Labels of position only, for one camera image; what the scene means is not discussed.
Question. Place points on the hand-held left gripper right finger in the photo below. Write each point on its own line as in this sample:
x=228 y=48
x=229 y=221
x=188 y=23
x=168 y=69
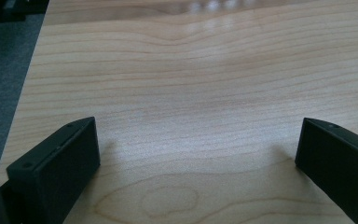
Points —
x=338 y=161

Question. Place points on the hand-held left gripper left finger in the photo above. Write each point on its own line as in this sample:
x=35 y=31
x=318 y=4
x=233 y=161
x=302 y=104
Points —
x=56 y=168

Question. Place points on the dark stand base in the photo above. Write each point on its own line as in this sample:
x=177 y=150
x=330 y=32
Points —
x=15 y=7

